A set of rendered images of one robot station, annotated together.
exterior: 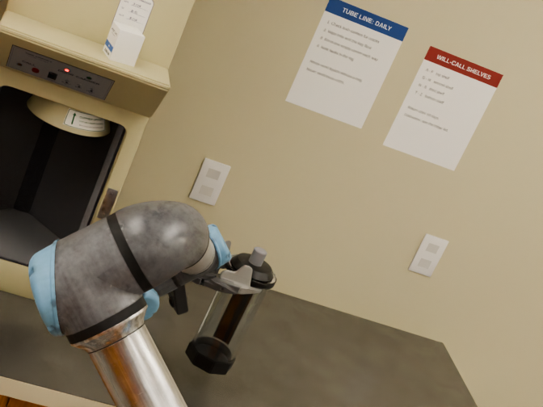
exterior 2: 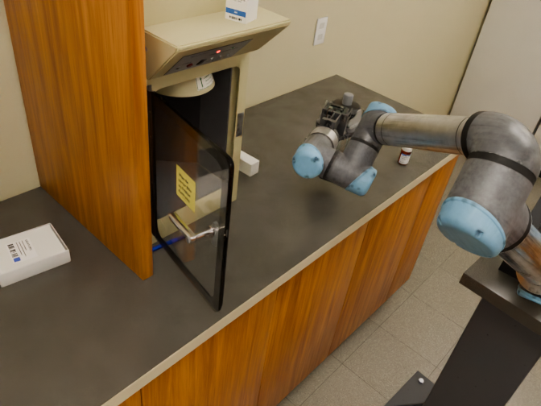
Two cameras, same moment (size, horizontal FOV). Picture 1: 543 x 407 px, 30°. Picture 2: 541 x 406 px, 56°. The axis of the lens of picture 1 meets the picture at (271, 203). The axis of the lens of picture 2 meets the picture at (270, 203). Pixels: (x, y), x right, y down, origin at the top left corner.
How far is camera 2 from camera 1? 124 cm
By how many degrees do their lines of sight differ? 36
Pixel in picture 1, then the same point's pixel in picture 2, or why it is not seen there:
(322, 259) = (274, 68)
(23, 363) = (276, 255)
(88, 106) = (213, 67)
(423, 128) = not seen: outside the picture
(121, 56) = (250, 16)
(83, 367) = (292, 229)
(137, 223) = (527, 152)
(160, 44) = not seen: outside the picture
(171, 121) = not seen: hidden behind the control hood
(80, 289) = (514, 221)
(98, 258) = (518, 193)
